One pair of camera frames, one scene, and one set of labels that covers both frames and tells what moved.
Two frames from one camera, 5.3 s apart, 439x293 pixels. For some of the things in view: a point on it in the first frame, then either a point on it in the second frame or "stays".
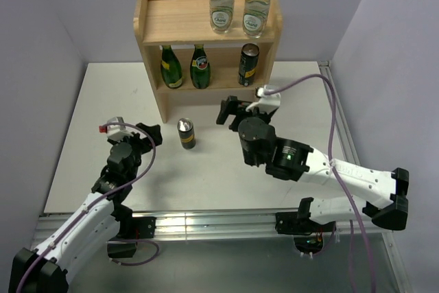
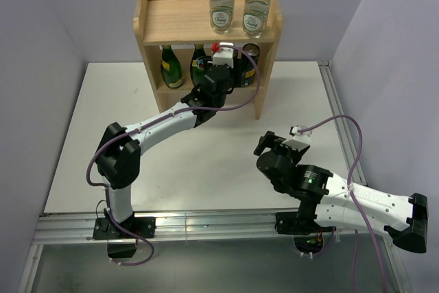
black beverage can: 185,127 to 238,65
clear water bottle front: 221,2 stays
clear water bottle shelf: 256,8 stays
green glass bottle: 200,71 stays
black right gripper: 229,106 to 270,140
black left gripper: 144,142 to 231,84
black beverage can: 249,55 stays
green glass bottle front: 171,68 stays
